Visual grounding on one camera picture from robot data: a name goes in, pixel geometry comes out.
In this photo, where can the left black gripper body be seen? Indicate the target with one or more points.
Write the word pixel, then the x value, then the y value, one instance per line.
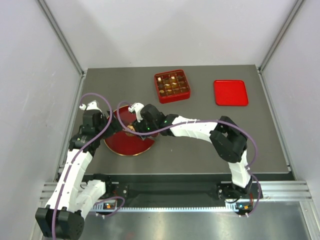
pixel 104 121

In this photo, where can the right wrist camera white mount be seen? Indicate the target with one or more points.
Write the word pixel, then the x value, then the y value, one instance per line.
pixel 136 109

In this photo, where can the metal tongs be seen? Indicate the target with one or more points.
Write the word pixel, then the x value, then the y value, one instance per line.
pixel 128 133

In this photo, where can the round dark red plate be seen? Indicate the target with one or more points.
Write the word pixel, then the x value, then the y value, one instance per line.
pixel 125 145

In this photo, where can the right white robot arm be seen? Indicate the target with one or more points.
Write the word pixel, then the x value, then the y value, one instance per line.
pixel 229 143

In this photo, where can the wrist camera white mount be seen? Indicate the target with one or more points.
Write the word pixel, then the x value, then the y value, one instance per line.
pixel 93 105
pixel 136 109

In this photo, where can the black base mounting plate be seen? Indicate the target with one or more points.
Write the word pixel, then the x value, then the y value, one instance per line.
pixel 174 190

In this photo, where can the red box lid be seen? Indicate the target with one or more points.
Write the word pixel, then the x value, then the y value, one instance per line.
pixel 230 93

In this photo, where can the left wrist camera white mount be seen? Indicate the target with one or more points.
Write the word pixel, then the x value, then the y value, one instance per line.
pixel 93 105

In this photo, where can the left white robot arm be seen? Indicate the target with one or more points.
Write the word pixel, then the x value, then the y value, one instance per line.
pixel 64 214

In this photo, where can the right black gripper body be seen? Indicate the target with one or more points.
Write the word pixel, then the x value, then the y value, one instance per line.
pixel 144 126

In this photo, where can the red chocolate box with tray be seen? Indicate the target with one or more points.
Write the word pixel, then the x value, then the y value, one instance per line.
pixel 180 88

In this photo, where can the tan chocolate piece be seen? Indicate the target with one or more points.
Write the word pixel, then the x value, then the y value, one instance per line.
pixel 131 127

